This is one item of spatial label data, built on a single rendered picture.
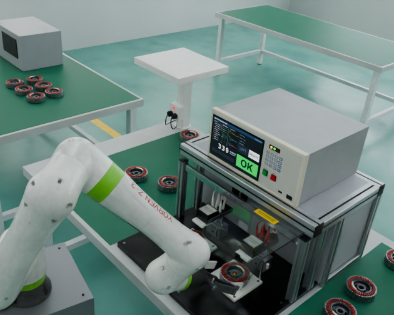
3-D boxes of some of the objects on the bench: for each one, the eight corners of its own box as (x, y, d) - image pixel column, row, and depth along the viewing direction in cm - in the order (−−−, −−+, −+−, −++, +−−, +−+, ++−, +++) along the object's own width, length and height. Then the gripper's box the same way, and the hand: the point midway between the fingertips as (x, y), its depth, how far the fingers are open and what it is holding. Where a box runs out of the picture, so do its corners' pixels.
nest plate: (234, 302, 171) (234, 300, 170) (205, 278, 180) (205, 275, 179) (262, 284, 180) (262, 281, 179) (233, 261, 189) (233, 259, 188)
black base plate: (229, 352, 155) (230, 347, 154) (117, 246, 195) (117, 242, 194) (316, 286, 184) (317, 282, 183) (202, 205, 223) (203, 201, 222)
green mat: (110, 245, 195) (110, 245, 195) (39, 178, 233) (39, 178, 233) (263, 174, 252) (263, 173, 252) (187, 129, 290) (187, 129, 290)
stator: (234, 294, 172) (235, 287, 171) (212, 276, 179) (213, 269, 178) (255, 280, 179) (256, 273, 177) (233, 264, 186) (234, 256, 184)
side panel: (322, 288, 183) (341, 220, 167) (316, 283, 185) (334, 215, 169) (361, 257, 200) (382, 193, 184) (355, 254, 202) (375, 190, 186)
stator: (368, 281, 188) (370, 274, 186) (379, 303, 178) (382, 296, 176) (340, 281, 187) (342, 274, 185) (350, 304, 177) (353, 296, 175)
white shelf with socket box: (173, 159, 258) (178, 79, 235) (132, 132, 280) (134, 57, 258) (220, 142, 279) (229, 66, 256) (179, 118, 302) (183, 47, 279)
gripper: (162, 264, 166) (200, 265, 183) (212, 308, 151) (248, 305, 168) (172, 245, 165) (209, 247, 182) (223, 288, 150) (258, 286, 167)
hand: (226, 275), depth 174 cm, fingers open, 13 cm apart
